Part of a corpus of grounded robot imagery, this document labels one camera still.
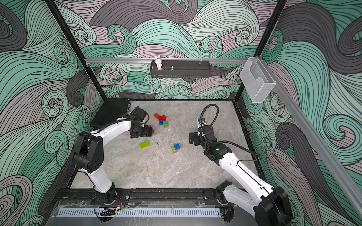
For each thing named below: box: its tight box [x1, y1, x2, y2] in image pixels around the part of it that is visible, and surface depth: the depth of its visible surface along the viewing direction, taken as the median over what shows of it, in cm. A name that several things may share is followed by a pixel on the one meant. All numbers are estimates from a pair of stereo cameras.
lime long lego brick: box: [139, 140, 151, 149], surface depth 95 cm
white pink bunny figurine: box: [154, 55, 163, 71], surface depth 91 cm
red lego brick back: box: [156, 114, 168, 122], surface depth 109 cm
